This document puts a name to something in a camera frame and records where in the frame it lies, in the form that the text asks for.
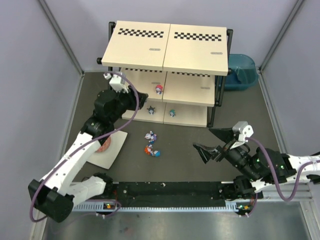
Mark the pink-hooded Doraemon figure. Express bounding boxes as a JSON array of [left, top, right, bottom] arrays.
[[155, 84, 163, 95]]

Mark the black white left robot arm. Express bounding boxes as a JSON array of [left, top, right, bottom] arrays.
[[28, 86, 149, 223]]

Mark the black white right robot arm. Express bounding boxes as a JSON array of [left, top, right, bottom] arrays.
[[193, 121, 320, 202]]

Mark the three-tier beige black shelf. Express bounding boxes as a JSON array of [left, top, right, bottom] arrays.
[[97, 20, 234, 128]]

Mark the grey-hooded Doraemon figure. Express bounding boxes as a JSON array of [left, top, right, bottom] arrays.
[[147, 105, 156, 115]]

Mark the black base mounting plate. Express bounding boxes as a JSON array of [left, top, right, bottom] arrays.
[[84, 181, 264, 208]]

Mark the purple white Doraemon figure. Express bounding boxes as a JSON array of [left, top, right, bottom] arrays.
[[144, 131, 157, 144]]

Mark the teal-hooded Doraemon figure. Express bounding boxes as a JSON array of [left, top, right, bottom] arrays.
[[169, 109, 176, 118]]

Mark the blue bucket Doraemon figure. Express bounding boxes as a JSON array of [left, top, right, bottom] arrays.
[[151, 150, 161, 157]]

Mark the orange crab Doraemon figure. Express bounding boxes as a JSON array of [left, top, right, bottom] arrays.
[[144, 144, 153, 155]]

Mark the red patterned bowl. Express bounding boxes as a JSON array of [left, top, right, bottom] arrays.
[[95, 136, 112, 153]]

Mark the white square plate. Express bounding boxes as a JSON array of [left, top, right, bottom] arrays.
[[87, 131, 128, 170]]

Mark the teal plastic basin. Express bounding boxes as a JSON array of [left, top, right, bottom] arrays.
[[224, 54, 259, 91]]

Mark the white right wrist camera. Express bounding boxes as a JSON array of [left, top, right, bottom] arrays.
[[230, 121, 254, 149]]

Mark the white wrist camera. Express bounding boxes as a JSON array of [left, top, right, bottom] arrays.
[[230, 121, 254, 149], [103, 72, 129, 93]]

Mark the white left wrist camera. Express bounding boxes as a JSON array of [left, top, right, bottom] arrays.
[[103, 72, 129, 93]]

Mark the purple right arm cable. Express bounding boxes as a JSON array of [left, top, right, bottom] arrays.
[[244, 136, 315, 217]]

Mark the light blue cable duct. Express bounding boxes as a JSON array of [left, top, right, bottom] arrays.
[[72, 201, 251, 213]]

